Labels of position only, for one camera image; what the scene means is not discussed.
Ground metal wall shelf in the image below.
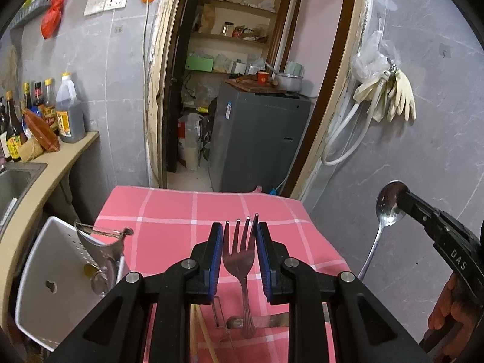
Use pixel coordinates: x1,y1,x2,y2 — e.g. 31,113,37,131
8,0,52,30

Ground right hand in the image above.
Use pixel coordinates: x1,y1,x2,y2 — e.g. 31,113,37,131
427,273,481,351

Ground wooden chopstick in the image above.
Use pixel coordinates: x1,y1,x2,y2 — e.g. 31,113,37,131
195,305,219,363

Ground red plastic bag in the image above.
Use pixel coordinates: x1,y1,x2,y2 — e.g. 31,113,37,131
40,0,65,39

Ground grey washing machine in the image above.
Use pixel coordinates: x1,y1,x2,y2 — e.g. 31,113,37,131
208,83,312,193

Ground white hose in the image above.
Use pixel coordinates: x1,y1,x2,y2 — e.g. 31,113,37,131
321,70,391,167

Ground steel fork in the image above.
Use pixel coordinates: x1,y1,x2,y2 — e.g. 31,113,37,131
222,213,258,339

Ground steel kitchen sink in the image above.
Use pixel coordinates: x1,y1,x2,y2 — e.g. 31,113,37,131
0,162,47,235

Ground white wall switch socket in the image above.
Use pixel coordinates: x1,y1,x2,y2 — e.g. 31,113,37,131
84,0,127,16

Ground orange snack packet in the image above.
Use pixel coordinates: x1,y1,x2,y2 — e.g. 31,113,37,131
22,108,61,152

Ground dark sauce bottle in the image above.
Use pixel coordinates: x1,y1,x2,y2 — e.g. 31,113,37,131
6,90,21,162

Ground green box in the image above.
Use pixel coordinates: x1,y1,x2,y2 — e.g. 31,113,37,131
185,55,214,72

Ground pink checked tablecloth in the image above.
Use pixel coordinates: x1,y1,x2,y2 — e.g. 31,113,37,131
92,184,351,363

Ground steel spoon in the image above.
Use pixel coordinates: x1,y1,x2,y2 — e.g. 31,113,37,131
358,180,407,281

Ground cream rubber gloves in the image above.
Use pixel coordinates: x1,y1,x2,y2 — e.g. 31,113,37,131
353,69,417,122

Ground white perforated utensil holder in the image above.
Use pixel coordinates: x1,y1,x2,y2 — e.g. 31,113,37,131
15,216,129,352

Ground large soy sauce jug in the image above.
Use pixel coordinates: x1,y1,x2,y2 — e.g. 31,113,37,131
56,72,86,143

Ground red cup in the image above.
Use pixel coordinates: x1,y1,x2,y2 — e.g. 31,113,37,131
256,70,270,86

